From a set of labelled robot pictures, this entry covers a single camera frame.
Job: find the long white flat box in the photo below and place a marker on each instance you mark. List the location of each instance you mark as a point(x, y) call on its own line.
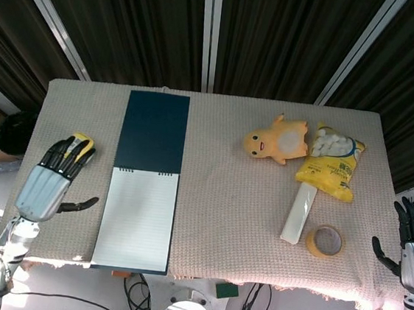
point(298, 216)

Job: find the dark blue spiral notebook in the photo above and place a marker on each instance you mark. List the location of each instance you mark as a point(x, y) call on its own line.
point(149, 138)

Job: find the small yellow plastic box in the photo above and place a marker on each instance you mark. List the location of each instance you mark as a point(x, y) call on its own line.
point(81, 136)

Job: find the beige knitted tablecloth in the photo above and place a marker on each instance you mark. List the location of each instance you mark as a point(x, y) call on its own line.
point(223, 208)

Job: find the yellow tape roll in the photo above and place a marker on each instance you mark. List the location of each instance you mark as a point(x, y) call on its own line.
point(310, 243)

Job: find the orange block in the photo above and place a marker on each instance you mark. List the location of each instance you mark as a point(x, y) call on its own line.
point(120, 274)

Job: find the green block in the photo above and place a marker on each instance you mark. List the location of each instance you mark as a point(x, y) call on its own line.
point(226, 291)

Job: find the yellow plush toy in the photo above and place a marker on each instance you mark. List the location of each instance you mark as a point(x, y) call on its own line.
point(279, 140)

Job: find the white frame post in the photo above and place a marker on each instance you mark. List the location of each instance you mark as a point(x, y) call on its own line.
point(54, 22)
point(358, 52)
point(209, 33)

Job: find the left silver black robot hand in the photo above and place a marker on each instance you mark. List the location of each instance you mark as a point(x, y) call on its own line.
point(42, 191)

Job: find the yellow marshmallow bag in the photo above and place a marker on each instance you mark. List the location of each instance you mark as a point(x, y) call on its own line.
point(329, 173)

